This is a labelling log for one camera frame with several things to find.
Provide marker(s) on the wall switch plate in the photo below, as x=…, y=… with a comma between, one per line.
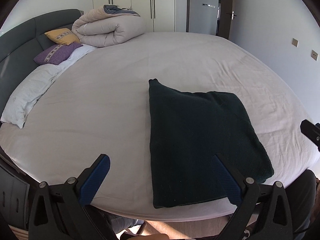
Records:
x=295, y=42

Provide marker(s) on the wall socket plate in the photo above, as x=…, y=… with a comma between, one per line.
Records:
x=314, y=55

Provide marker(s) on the yellow patterned cushion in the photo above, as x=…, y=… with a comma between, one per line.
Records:
x=62, y=36

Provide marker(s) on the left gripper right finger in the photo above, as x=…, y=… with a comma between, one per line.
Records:
x=231, y=181

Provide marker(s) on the dark grey upholstered headboard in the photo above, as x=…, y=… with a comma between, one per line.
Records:
x=22, y=43

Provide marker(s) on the rolled beige duvet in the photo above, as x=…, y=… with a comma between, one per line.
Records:
x=108, y=25

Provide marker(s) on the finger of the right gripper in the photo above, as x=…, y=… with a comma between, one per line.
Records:
x=311, y=131

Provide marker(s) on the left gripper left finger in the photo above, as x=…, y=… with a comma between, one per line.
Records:
x=91, y=179

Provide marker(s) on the grey bedside cabinet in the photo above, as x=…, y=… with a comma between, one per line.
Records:
x=14, y=199

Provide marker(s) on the purple patterned cushion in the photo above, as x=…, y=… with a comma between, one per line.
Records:
x=56, y=53

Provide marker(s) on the dark green knit sweater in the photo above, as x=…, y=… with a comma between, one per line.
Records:
x=187, y=130

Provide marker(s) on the white pillow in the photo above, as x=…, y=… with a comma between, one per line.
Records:
x=28, y=92

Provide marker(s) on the white bed sheet mattress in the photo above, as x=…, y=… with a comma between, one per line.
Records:
x=100, y=104

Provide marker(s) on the dark brown door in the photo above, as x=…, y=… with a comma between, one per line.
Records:
x=226, y=17

